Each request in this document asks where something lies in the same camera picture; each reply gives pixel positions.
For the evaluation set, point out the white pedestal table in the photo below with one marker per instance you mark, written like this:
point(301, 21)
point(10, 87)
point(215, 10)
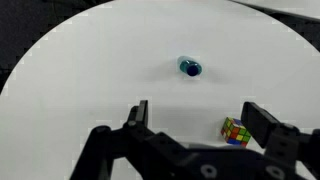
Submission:
point(293, 6)

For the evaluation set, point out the blue bottle with dark cap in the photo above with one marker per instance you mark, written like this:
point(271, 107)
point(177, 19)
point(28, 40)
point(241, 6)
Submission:
point(190, 66)

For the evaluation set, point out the multicolour Rubik's cube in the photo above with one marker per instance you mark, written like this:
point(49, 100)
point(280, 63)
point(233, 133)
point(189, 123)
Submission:
point(234, 132)

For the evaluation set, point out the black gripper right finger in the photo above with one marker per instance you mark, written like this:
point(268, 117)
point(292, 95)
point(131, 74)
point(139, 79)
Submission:
point(260, 123)

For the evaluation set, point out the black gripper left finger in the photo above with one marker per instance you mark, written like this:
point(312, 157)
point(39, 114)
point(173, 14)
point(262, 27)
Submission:
point(143, 140)

